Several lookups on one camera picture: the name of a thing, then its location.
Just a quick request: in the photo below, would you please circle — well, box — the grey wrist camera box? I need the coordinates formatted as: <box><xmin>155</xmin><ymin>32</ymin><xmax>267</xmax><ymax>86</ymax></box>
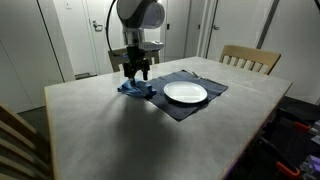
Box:
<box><xmin>139</xmin><ymin>40</ymin><xmax>165</xmax><ymax>52</ymax></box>

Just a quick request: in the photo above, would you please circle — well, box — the orange handled bar clamp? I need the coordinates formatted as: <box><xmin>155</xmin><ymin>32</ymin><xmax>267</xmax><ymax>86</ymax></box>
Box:
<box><xmin>275</xmin><ymin>161</ymin><xmax>302</xmax><ymax>178</ymax></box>
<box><xmin>293</xmin><ymin>121</ymin><xmax>313</xmax><ymax>133</ymax></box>

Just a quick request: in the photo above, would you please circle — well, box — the light wooden chair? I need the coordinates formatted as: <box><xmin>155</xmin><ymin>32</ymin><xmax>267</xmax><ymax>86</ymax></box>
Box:
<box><xmin>218</xmin><ymin>44</ymin><xmax>282</xmax><ymax>76</ymax></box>
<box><xmin>0</xmin><ymin>101</ymin><xmax>54</xmax><ymax>180</ymax></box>

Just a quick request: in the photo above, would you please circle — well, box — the dark blue fabric placemat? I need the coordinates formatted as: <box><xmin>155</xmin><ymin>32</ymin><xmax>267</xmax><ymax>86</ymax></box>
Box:
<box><xmin>145</xmin><ymin>69</ymin><xmax>229</xmax><ymax>122</ymax></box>

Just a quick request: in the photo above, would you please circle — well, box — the white door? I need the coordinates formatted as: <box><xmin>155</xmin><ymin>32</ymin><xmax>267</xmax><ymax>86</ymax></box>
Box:
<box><xmin>83</xmin><ymin>0</ymin><xmax>144</xmax><ymax>76</ymax></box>
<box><xmin>206</xmin><ymin>0</ymin><xmax>269</xmax><ymax>63</ymax></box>

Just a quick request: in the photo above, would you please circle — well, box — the dark brown wooden chair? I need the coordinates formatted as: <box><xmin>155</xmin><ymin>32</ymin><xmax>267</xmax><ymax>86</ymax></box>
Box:
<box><xmin>107</xmin><ymin>44</ymin><xmax>160</xmax><ymax>74</ymax></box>

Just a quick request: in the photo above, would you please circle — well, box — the blue cloth towel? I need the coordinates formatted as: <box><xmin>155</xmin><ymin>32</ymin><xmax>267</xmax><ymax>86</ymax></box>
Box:
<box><xmin>116</xmin><ymin>77</ymin><xmax>158</xmax><ymax>100</ymax></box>

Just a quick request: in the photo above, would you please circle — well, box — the white round plate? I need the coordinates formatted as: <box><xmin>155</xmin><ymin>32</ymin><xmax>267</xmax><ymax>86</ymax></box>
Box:
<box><xmin>162</xmin><ymin>80</ymin><xmax>209</xmax><ymax>105</ymax></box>

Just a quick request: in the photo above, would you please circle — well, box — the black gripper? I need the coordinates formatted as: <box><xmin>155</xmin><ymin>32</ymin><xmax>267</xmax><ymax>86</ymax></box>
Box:
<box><xmin>122</xmin><ymin>45</ymin><xmax>151</xmax><ymax>87</ymax></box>

